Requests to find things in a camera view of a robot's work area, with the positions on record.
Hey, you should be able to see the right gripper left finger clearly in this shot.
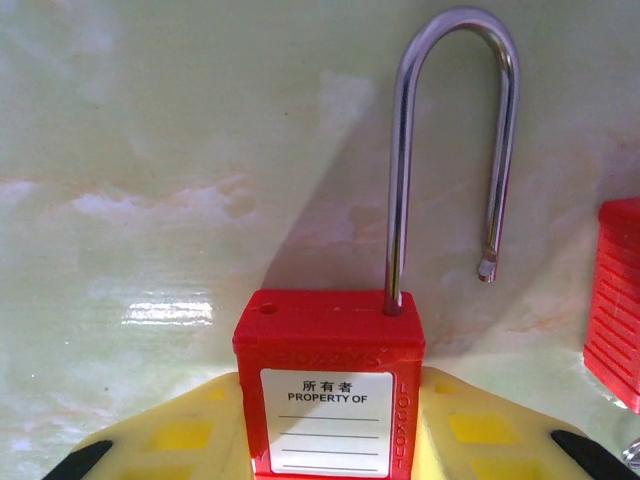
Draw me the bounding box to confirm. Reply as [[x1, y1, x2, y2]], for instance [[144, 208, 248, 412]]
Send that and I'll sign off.
[[47, 370, 257, 480]]

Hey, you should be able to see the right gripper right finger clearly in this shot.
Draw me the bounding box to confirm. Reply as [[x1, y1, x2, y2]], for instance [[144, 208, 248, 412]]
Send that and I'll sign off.
[[412, 367, 640, 480]]

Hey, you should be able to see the red padlock with white label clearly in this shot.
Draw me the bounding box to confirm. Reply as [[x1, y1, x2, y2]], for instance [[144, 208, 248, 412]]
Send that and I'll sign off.
[[232, 4, 524, 480]]

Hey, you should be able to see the red ribbed padlock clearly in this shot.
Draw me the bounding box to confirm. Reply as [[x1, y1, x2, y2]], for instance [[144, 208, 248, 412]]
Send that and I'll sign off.
[[582, 197, 640, 415]]

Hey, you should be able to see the silver key with ring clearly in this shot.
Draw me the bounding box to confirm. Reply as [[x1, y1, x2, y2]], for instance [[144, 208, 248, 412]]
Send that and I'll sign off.
[[619, 435, 640, 467]]

